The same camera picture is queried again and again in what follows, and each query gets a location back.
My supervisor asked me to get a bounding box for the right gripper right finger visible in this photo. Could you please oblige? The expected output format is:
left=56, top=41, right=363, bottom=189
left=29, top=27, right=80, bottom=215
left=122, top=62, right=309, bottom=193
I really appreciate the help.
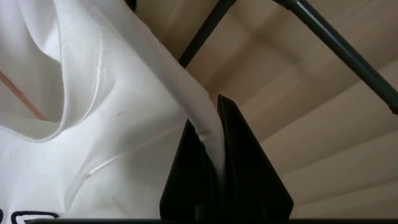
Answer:
left=217, top=94, right=295, bottom=220

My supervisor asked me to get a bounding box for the beige curtain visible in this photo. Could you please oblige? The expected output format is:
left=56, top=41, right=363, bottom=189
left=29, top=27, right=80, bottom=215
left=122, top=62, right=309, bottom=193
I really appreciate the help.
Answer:
left=134, top=0, right=398, bottom=219

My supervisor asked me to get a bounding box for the pink clothes hanger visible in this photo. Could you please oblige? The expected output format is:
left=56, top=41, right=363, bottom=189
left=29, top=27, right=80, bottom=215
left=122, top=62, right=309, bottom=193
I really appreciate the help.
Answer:
left=0, top=70, right=48, bottom=122

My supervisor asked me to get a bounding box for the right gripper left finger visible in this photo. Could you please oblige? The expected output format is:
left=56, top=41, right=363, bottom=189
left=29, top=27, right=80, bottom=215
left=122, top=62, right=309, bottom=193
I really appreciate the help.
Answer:
left=159, top=119, right=219, bottom=220

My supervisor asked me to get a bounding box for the white garment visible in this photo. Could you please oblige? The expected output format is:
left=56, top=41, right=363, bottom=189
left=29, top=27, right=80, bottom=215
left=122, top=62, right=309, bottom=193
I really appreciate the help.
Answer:
left=0, top=0, right=226, bottom=220

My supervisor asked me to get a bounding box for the black clothes rack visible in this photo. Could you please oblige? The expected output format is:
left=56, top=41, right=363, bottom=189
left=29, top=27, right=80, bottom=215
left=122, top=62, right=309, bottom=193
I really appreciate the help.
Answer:
left=178, top=0, right=398, bottom=116

